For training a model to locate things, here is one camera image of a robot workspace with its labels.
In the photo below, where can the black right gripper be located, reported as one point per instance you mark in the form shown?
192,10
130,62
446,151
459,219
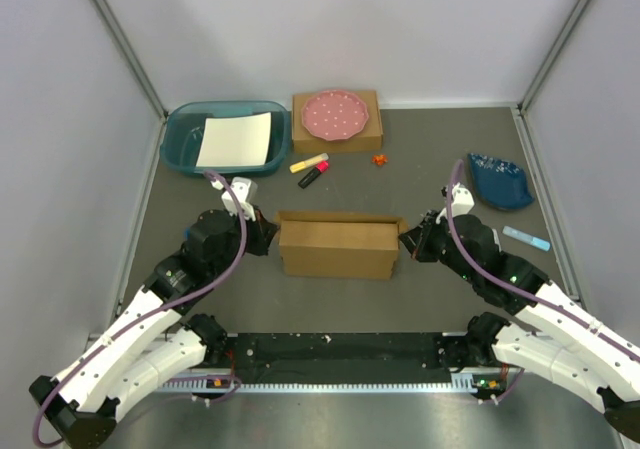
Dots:
416,239

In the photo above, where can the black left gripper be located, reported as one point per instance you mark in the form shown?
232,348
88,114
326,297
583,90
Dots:
263,230

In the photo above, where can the brown cardboard box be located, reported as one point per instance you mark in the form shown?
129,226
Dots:
344,245
370,139

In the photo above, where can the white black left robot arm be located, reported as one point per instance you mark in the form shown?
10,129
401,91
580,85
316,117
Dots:
155,337

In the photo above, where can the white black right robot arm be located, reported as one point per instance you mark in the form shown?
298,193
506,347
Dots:
549,334

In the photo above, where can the closed brown cardboard box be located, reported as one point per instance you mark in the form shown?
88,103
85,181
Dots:
370,139

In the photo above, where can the yellow highlighter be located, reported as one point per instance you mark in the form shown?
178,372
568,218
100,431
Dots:
308,163

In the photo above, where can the black pink highlighter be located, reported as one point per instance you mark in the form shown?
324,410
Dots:
313,174

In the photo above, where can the white paper sheet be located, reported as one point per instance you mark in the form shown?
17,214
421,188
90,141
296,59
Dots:
235,142

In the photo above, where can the small orange candy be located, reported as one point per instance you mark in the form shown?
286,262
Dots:
379,159

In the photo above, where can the light blue pen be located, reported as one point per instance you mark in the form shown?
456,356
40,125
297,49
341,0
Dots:
526,238

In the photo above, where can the teal plastic bin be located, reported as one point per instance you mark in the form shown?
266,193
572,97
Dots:
185,126

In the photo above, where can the pink dotted plate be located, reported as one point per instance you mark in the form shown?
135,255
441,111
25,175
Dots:
334,115

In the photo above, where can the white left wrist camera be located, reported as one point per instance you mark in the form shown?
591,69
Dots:
238,200

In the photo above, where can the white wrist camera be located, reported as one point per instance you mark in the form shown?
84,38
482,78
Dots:
238,200
462,203

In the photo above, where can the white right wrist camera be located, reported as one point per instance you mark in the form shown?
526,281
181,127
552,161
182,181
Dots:
462,203

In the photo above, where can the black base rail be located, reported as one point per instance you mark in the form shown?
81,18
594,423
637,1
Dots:
299,353

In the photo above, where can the grey slotted cable duct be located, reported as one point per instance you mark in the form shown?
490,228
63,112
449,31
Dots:
455,383

